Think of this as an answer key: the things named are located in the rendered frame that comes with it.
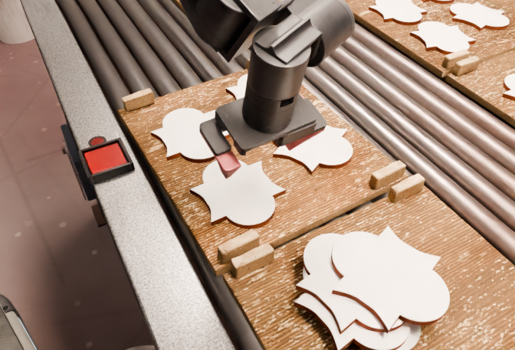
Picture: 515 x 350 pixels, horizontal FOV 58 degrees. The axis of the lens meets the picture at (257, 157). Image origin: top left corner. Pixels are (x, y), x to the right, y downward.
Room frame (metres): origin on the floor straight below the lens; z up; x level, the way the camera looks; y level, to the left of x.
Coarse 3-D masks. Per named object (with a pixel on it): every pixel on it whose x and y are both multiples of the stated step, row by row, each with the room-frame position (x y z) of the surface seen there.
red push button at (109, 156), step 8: (112, 144) 0.61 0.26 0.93; (88, 152) 0.58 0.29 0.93; (96, 152) 0.58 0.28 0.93; (104, 152) 0.58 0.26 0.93; (112, 152) 0.58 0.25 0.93; (120, 152) 0.58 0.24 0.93; (88, 160) 0.56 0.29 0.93; (96, 160) 0.56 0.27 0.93; (104, 160) 0.56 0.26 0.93; (112, 160) 0.56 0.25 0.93; (120, 160) 0.56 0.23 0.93; (96, 168) 0.54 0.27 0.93; (104, 168) 0.54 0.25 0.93
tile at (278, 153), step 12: (324, 132) 0.62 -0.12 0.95; (336, 132) 0.62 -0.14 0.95; (300, 144) 0.59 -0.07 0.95; (312, 144) 0.59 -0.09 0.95; (324, 144) 0.59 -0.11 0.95; (336, 144) 0.59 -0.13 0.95; (348, 144) 0.59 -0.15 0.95; (276, 156) 0.56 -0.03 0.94; (288, 156) 0.56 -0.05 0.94; (300, 156) 0.56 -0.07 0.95; (312, 156) 0.56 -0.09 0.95; (324, 156) 0.56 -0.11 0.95; (336, 156) 0.56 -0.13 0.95; (348, 156) 0.56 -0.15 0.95; (312, 168) 0.53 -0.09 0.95
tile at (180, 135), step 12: (168, 120) 0.65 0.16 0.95; (180, 120) 0.65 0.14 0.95; (192, 120) 0.65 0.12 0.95; (204, 120) 0.65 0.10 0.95; (156, 132) 0.62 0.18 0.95; (168, 132) 0.62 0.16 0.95; (180, 132) 0.62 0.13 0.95; (192, 132) 0.62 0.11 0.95; (168, 144) 0.59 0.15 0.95; (180, 144) 0.59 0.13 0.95; (192, 144) 0.59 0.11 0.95; (204, 144) 0.59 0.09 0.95; (168, 156) 0.56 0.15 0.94; (192, 156) 0.56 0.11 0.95; (204, 156) 0.56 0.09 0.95
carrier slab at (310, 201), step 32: (160, 96) 0.74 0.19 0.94; (192, 96) 0.74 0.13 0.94; (224, 96) 0.74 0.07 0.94; (128, 128) 0.64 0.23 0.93; (160, 128) 0.64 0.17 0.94; (352, 128) 0.64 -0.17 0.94; (160, 160) 0.56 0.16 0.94; (256, 160) 0.56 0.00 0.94; (288, 160) 0.56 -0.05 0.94; (352, 160) 0.56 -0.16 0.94; (384, 160) 0.56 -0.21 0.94; (288, 192) 0.48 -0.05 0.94; (320, 192) 0.48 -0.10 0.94; (352, 192) 0.48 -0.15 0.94; (384, 192) 0.50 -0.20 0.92; (192, 224) 0.42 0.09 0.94; (224, 224) 0.42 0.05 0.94; (288, 224) 0.42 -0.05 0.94; (320, 224) 0.43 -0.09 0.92
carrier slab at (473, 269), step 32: (352, 224) 0.42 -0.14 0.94; (384, 224) 0.42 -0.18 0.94; (416, 224) 0.42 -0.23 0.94; (448, 224) 0.42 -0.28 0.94; (288, 256) 0.37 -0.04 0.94; (448, 256) 0.37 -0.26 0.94; (480, 256) 0.37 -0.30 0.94; (256, 288) 0.32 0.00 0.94; (288, 288) 0.32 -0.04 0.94; (448, 288) 0.32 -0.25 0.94; (480, 288) 0.32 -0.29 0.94; (512, 288) 0.32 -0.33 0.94; (256, 320) 0.27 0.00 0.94; (288, 320) 0.27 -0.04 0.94; (448, 320) 0.27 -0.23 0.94; (480, 320) 0.27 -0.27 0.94; (512, 320) 0.27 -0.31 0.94
